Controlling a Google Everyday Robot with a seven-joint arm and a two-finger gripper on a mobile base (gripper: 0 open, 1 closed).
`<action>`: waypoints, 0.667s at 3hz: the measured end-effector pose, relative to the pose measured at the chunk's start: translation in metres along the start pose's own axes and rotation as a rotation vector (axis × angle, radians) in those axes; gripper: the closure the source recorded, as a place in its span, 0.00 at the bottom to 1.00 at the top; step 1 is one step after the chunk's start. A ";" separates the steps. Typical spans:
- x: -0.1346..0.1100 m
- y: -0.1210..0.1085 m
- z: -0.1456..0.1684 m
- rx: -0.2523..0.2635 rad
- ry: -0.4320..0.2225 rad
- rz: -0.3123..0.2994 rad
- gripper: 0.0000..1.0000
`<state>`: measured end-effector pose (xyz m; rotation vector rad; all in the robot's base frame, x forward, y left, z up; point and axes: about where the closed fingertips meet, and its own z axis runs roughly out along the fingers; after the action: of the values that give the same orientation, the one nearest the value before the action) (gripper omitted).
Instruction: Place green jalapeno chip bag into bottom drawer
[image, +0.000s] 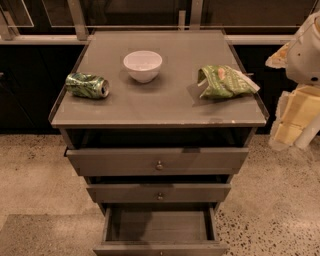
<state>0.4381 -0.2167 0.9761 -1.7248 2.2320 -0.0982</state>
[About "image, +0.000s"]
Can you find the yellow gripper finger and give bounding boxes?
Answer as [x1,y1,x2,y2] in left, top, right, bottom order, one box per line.
[265,43,289,69]
[269,121,302,151]

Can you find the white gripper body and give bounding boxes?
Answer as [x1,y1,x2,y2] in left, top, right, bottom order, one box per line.
[281,85,320,129]

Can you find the green jalapeno chip bag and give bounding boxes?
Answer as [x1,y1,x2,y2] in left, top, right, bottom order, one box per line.
[197,65,260,99]

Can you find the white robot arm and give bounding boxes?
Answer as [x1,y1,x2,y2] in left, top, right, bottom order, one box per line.
[265,12,320,150]

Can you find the grey top drawer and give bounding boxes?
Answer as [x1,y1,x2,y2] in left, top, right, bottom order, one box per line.
[66,148,248,176]

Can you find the grey drawer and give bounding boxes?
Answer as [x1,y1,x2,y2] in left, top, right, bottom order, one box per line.
[66,148,248,176]
[87,183,231,203]
[93,204,227,256]

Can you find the grey drawer cabinet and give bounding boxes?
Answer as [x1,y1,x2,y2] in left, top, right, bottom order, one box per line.
[48,29,270,256]

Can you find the grey middle drawer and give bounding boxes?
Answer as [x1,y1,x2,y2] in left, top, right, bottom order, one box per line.
[87,183,231,203]

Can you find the grey bottom drawer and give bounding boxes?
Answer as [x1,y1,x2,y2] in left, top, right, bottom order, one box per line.
[93,204,227,256]

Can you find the white ceramic bowl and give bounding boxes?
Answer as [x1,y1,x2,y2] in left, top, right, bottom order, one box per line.
[123,50,163,83]

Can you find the crushed green soda can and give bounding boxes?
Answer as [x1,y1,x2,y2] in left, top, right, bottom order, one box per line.
[65,73,109,99]

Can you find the metal railing frame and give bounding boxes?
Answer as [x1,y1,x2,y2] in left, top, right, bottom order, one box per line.
[0,0,320,46]

